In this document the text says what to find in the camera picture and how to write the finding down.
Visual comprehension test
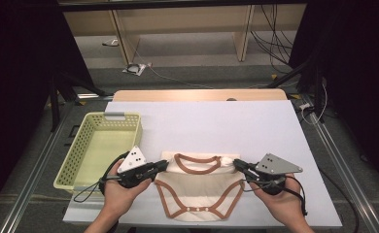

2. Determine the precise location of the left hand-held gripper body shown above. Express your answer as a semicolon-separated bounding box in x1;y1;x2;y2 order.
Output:
117;145;157;189

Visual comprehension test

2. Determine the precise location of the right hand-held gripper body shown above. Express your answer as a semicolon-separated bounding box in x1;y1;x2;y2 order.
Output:
254;152;304;196

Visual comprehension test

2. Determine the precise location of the pale green plastic basket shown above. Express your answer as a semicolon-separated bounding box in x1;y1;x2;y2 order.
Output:
52;111;144;196

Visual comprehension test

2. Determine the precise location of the white baby bodysuit brown trim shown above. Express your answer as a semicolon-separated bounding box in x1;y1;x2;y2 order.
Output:
154;150;246;222

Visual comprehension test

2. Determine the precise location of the person's left hand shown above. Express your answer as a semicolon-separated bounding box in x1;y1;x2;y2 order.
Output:
99;159;154;224

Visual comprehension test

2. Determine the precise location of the person's right hand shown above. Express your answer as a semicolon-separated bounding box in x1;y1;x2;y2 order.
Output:
249;173;308;225

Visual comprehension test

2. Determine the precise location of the black metal stand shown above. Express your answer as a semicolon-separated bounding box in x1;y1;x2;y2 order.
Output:
266;57;325;124
48;71;114;132

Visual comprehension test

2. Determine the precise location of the small white floor device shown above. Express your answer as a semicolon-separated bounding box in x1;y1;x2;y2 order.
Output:
101;38;120;48

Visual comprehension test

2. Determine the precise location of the black curtain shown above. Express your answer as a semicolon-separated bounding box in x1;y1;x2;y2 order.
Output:
0;0;94;221
289;0;379;195

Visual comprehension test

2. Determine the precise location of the beige wooden shelf unit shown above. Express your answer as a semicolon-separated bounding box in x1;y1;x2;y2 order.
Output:
57;3;308;66

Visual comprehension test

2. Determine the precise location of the left hand-held gripper black cable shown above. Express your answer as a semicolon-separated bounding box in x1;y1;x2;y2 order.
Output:
73;151;130;204

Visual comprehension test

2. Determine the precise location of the black floor cable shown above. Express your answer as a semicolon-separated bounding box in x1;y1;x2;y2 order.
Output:
317;166;361;233

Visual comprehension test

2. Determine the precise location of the aluminium frame rail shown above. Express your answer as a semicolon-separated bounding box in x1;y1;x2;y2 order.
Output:
302;93;379;233
0;92;114;233

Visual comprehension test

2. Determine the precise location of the thin white floor cable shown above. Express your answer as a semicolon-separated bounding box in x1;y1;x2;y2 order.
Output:
125;35;215;90

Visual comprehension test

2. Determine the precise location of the white looped cable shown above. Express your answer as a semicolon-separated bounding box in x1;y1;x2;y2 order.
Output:
302;77;328;125

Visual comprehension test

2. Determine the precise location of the bundle of black cables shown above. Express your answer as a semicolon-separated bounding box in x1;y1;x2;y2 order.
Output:
249;3;295;74

